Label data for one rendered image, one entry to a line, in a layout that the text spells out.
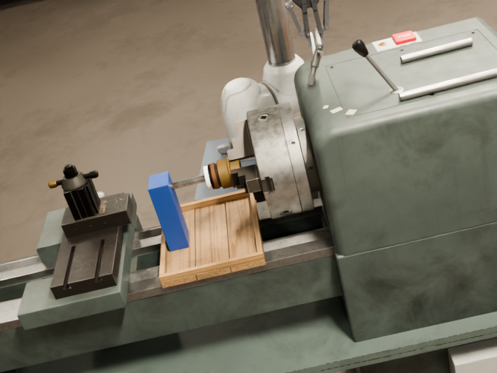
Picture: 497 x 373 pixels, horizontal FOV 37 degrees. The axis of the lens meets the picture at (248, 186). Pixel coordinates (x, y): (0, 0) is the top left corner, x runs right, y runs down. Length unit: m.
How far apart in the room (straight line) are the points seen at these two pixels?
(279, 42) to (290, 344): 1.05
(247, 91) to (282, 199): 0.74
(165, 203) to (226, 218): 0.26
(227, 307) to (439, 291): 0.61
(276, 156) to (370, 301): 0.52
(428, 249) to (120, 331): 0.92
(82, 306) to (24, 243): 2.28
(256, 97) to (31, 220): 2.23
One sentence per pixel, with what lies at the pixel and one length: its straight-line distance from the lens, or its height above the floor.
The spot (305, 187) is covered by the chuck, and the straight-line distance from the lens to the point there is 2.01.
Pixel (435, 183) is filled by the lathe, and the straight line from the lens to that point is 2.01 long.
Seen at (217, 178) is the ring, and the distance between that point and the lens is 2.11.
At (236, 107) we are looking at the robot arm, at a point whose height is 1.01.
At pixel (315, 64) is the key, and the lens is 2.10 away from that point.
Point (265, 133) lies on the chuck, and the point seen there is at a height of 1.22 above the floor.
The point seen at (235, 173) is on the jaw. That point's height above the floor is 1.11.
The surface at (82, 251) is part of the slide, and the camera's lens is 2.24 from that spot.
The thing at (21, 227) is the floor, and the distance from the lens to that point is 4.55.
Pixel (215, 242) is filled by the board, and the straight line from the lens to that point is 2.22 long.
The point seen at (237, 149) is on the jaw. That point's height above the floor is 1.14.
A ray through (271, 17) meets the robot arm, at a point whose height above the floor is 1.27.
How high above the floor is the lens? 2.14
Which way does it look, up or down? 31 degrees down
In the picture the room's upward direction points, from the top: 15 degrees counter-clockwise
